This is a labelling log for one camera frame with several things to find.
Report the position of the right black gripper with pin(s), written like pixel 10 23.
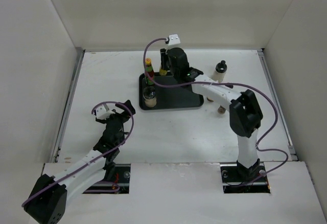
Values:
pixel 165 56

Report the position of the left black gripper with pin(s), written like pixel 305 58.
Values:
pixel 126 113

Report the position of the small yellow label bottle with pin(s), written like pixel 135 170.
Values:
pixel 162 71

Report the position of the clear jar with white powder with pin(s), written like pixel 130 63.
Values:
pixel 149 95

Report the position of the tall red green sauce bottle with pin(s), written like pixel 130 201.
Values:
pixel 149 72

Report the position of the white bottle black cap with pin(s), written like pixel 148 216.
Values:
pixel 220 71

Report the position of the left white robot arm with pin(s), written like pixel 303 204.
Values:
pixel 51 194

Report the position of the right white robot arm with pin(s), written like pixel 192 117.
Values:
pixel 245 114

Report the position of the black plastic tray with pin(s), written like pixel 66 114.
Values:
pixel 170 98

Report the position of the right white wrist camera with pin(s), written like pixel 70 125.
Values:
pixel 172 41

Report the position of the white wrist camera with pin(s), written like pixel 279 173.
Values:
pixel 102 112
pixel 172 41

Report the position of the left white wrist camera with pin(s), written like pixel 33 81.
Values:
pixel 102 112

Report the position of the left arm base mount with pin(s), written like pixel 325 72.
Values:
pixel 116 181

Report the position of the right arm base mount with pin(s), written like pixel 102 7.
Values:
pixel 236 182

